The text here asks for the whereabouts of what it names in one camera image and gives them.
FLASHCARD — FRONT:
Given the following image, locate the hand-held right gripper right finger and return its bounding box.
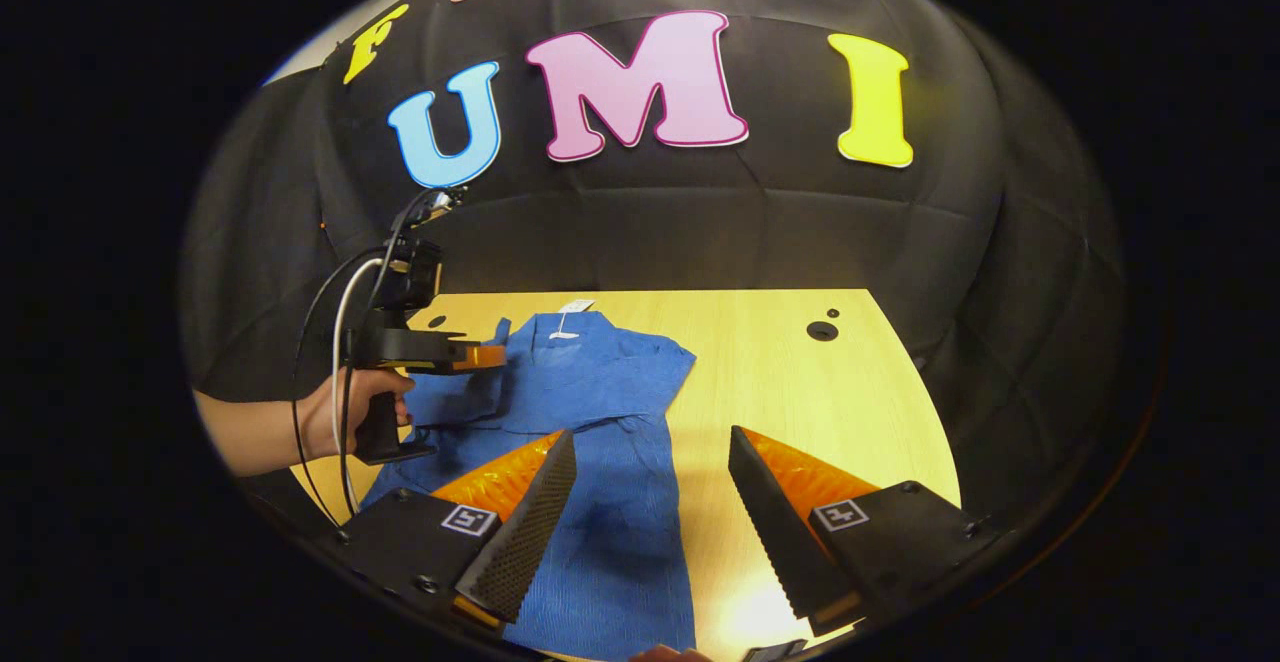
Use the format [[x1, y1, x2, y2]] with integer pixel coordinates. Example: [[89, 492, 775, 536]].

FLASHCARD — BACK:
[[727, 425, 996, 638]]

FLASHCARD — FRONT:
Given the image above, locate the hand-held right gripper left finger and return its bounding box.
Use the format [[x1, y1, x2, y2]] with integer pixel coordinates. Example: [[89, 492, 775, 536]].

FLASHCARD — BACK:
[[335, 429, 579, 633]]

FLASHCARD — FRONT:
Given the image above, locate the blue corduroy shirt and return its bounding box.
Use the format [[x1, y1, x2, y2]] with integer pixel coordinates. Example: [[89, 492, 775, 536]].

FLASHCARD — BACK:
[[360, 310, 699, 662]]

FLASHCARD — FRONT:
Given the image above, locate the white paper hang tag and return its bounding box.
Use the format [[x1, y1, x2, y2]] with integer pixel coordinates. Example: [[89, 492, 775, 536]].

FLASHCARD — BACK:
[[547, 298, 597, 341]]

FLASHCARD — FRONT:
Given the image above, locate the white cable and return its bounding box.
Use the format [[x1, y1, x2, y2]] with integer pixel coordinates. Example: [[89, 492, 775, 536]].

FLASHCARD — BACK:
[[330, 257, 386, 518]]

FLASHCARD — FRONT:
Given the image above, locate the black cable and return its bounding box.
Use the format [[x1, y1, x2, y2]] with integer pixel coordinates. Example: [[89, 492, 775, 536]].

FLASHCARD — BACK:
[[290, 192, 441, 528]]

